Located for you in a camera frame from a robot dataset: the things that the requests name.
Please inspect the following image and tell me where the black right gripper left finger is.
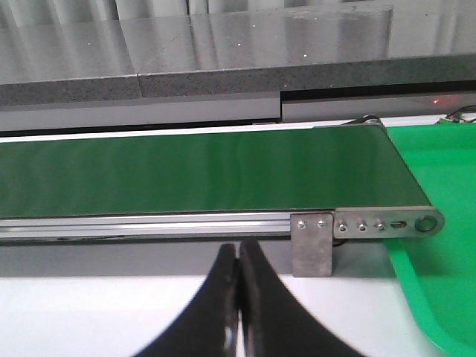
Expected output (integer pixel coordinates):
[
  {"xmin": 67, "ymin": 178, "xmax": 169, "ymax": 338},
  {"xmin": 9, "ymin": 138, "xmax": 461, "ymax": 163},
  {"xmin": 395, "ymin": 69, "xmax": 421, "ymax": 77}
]
[{"xmin": 137, "ymin": 244, "xmax": 238, "ymax": 356}]

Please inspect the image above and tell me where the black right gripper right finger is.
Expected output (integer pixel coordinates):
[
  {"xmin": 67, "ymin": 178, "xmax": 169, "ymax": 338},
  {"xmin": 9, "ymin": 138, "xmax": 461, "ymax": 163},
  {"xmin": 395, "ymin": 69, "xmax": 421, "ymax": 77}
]
[{"xmin": 239, "ymin": 240, "xmax": 361, "ymax": 356}]

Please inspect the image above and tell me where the steel conveyor end plate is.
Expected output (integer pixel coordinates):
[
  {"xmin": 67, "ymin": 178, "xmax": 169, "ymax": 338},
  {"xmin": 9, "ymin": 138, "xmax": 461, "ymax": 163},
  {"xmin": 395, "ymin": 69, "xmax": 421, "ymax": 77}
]
[{"xmin": 333, "ymin": 206, "xmax": 446, "ymax": 239}]

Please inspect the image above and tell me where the green plastic tray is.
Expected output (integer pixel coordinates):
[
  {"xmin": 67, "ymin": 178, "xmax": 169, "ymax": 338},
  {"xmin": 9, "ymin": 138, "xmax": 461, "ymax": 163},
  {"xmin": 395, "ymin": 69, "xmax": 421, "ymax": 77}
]
[{"xmin": 385, "ymin": 124, "xmax": 475, "ymax": 356}]

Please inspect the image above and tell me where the green conveyor belt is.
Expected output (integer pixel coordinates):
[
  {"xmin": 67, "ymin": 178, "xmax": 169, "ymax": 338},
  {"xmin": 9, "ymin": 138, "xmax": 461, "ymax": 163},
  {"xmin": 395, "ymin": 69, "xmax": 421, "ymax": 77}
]
[{"xmin": 1, "ymin": 125, "xmax": 430, "ymax": 218}]

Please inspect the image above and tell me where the grey stone countertop slab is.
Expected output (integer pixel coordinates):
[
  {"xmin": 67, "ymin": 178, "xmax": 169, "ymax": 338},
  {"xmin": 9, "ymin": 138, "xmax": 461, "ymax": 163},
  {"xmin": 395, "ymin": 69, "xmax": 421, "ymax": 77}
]
[{"xmin": 0, "ymin": 4, "xmax": 476, "ymax": 133}]

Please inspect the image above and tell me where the white pleated curtain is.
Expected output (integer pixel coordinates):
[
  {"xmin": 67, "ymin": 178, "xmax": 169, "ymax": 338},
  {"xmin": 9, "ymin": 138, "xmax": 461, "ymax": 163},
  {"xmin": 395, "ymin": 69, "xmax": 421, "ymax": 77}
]
[{"xmin": 1, "ymin": 1, "xmax": 475, "ymax": 29}]

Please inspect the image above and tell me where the steel conveyor support bracket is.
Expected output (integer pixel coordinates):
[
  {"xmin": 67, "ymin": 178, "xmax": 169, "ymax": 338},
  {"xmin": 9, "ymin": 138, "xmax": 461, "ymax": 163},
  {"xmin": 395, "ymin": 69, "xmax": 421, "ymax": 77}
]
[{"xmin": 290, "ymin": 212, "xmax": 333, "ymax": 277}]

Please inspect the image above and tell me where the aluminium conveyor side rail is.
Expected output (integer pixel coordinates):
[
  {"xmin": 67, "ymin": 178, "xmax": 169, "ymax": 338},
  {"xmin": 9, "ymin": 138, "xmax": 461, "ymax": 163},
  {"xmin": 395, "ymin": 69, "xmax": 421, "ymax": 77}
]
[{"xmin": 1, "ymin": 211, "xmax": 293, "ymax": 242}]

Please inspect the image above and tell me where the red black wire bundle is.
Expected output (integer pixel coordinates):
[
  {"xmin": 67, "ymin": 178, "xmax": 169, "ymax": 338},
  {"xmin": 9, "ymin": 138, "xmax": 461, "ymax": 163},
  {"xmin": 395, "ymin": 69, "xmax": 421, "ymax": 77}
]
[{"xmin": 438, "ymin": 105, "xmax": 476, "ymax": 126}]

